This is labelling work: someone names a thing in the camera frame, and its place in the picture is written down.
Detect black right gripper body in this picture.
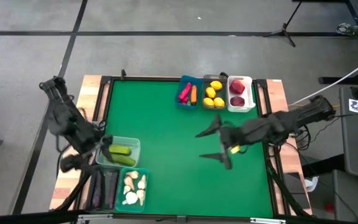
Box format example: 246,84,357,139
214,113,249,171

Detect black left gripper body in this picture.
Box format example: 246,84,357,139
84,132,111,159

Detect long dark green cucumber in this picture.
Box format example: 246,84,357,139
110,153,137,167

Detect dark purple eggplants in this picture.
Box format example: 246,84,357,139
91,170,103,210

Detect orange carrot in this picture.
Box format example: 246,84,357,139
190,84,198,105

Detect pink carrot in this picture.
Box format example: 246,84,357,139
178,82,193,101

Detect bright red beet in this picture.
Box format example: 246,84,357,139
229,79,246,95

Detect large white garlic bulb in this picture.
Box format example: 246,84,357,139
122,191,139,205

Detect clear plastic bin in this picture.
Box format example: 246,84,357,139
95,134,142,169

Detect blue plastic bin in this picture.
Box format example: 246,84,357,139
175,75,204,111

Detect dark smoky plastic bin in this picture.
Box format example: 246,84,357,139
85,164,122,211

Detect white plastic bin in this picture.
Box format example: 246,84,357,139
226,75,257,113

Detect green table mat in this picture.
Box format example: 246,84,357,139
104,79,275,218

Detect grey translucent plastic bin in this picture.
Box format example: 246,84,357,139
201,73,229,111

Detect teal plastic bin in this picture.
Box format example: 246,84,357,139
114,167,150,213

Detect black aluminium crossbar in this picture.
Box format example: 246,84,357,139
0,208,358,224

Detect black tripod stand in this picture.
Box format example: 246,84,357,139
262,0,305,49

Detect black desk base bar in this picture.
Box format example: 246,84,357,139
318,75,358,86

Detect black table frame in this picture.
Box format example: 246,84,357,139
53,68,313,218

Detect white cable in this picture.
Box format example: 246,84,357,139
289,53,358,106

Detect coiled cable bundle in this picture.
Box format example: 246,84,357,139
336,23,358,37

